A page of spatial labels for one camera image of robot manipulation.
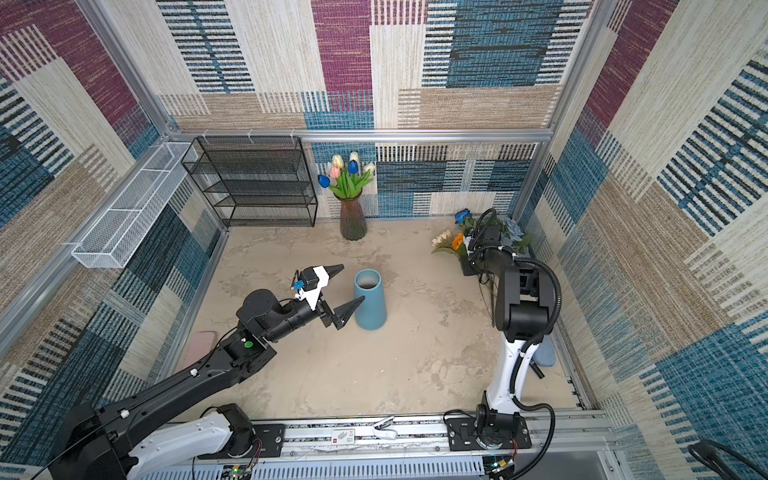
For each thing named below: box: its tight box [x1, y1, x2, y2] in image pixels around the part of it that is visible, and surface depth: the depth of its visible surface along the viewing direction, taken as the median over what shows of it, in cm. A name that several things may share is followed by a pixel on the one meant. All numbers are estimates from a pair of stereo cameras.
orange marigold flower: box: [451, 232, 465, 251], surface depth 111 cm
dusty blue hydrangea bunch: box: [500, 217, 532, 251], surface depth 104 cm
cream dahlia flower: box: [431, 229, 453, 254], surface depth 110 cm
